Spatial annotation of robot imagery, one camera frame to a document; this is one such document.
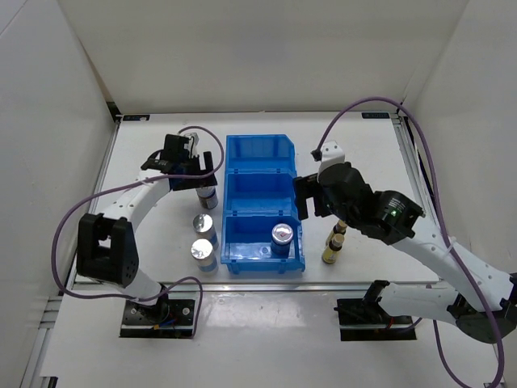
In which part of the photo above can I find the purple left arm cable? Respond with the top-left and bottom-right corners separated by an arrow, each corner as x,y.
51,125 -> 225,340

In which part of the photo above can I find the yellow label sauce bottle front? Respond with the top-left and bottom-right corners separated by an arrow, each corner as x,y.
322,234 -> 344,264

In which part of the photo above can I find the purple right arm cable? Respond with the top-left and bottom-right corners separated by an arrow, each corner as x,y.
310,95 -> 506,388

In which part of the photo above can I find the blue plastic divided bin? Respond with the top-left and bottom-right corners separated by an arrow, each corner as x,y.
221,134 -> 305,275

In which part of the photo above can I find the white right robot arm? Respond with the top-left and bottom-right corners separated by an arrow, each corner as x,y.
293,162 -> 516,344

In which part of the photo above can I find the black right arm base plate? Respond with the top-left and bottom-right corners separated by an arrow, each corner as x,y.
334,298 -> 417,342

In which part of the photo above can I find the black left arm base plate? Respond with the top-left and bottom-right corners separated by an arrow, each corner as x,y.
119,297 -> 196,340

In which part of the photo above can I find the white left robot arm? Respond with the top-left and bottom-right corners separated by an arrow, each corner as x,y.
76,126 -> 221,323

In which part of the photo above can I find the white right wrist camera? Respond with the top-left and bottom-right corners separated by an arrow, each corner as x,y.
318,141 -> 345,173

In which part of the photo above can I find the silver lid jar front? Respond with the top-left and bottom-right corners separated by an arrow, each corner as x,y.
191,238 -> 217,273

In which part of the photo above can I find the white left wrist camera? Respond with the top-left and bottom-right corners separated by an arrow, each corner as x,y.
184,132 -> 199,158

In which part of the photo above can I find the silver lid jar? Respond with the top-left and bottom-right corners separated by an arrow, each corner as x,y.
191,238 -> 217,273
192,213 -> 219,250

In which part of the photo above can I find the silver lid jar rear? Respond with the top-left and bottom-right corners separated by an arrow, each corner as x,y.
192,213 -> 219,250

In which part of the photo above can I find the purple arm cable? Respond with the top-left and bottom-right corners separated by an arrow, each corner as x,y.
51,125 -> 225,340
310,95 -> 506,388

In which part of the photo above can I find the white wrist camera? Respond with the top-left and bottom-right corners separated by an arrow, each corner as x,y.
318,141 -> 345,173
184,132 -> 199,158

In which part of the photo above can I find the yellow label sauce bottle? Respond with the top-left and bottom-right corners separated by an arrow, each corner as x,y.
326,220 -> 347,245
322,234 -> 344,264

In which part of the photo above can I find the aluminium table edge rail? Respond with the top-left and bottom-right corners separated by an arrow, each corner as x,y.
72,281 -> 439,293

